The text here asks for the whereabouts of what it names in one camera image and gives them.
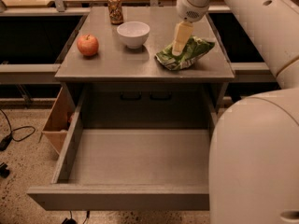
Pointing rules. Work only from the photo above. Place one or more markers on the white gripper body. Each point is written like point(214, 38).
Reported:
point(189, 11)

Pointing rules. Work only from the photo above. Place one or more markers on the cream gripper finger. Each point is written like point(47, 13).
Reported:
point(182, 33)

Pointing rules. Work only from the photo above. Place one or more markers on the green jalapeno chip bag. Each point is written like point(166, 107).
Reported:
point(193, 51)

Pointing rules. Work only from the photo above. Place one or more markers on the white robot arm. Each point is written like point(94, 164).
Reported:
point(254, 152)

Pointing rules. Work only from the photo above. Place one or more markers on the grey cabinet counter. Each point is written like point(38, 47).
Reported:
point(116, 69)

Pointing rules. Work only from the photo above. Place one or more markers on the open grey top drawer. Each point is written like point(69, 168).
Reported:
point(130, 168)

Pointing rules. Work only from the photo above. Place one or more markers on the white ceramic bowl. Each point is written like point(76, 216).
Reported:
point(133, 34)

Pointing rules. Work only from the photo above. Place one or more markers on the gold patterned drink can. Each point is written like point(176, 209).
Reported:
point(115, 11)

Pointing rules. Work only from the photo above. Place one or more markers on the red apple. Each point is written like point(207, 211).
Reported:
point(87, 45)

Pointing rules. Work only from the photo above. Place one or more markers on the cardboard box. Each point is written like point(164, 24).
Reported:
point(58, 122)

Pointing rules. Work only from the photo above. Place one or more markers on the black floor plug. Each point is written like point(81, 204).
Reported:
point(4, 172)

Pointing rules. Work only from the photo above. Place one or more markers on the black drawer handle left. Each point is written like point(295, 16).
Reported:
point(131, 96)

